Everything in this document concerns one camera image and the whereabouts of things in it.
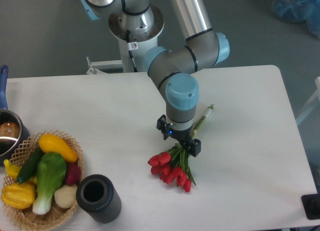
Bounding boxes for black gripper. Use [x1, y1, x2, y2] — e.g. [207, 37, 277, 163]
[156, 114, 202, 157]

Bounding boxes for red tulip bouquet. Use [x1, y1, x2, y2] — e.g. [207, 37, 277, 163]
[147, 104, 214, 193]

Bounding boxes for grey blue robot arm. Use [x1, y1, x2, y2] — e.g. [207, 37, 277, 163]
[80, 0, 230, 157]

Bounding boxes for dark grey ribbed vase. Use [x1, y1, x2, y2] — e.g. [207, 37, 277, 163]
[76, 174, 122, 224]

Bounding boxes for white onion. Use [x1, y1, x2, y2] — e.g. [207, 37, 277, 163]
[54, 184, 77, 209]

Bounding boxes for yellow squash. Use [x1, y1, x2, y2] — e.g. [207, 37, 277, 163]
[38, 133, 78, 163]

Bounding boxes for green bok choy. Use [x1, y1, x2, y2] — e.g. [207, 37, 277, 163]
[32, 152, 67, 215]

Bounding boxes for black device at table edge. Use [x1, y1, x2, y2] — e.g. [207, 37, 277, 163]
[301, 194, 320, 220]

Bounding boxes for dark green cucumber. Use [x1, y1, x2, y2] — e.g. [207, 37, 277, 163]
[16, 146, 45, 184]

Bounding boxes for yellow bell pepper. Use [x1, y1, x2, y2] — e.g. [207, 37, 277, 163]
[1, 182, 36, 209]

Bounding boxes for yellow banana pepper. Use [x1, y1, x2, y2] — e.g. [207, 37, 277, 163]
[3, 159, 38, 186]

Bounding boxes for blue plastic bag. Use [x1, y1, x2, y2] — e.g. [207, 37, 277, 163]
[271, 0, 320, 38]

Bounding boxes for black cable on pedestal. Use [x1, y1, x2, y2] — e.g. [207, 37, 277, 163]
[125, 29, 139, 73]

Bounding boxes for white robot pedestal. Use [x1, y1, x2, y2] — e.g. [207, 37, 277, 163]
[85, 4, 173, 76]

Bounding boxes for white frame at right edge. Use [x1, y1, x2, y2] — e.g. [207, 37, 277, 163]
[295, 76, 320, 126]

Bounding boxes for blue handled saucepan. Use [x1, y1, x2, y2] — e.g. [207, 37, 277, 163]
[0, 65, 30, 167]

